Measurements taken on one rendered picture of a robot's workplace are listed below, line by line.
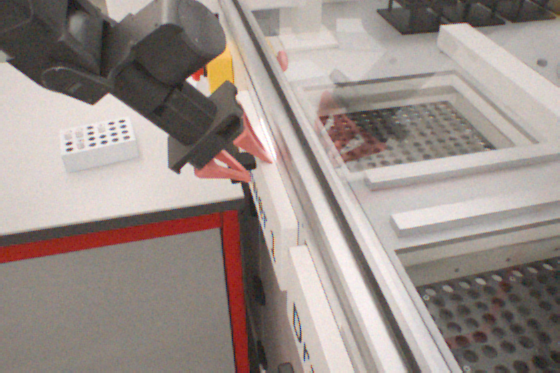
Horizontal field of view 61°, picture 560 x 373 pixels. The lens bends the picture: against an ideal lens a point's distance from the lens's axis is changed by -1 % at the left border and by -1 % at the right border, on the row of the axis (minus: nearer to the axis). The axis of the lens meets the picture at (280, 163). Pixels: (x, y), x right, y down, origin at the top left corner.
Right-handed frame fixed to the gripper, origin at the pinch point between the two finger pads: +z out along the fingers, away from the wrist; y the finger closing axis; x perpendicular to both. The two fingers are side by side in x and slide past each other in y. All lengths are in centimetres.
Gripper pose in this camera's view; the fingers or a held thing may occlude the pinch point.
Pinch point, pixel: (255, 165)
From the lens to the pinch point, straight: 57.5
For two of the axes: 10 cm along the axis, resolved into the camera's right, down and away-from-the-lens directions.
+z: 6.5, 5.1, 5.6
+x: -2.0, -6.0, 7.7
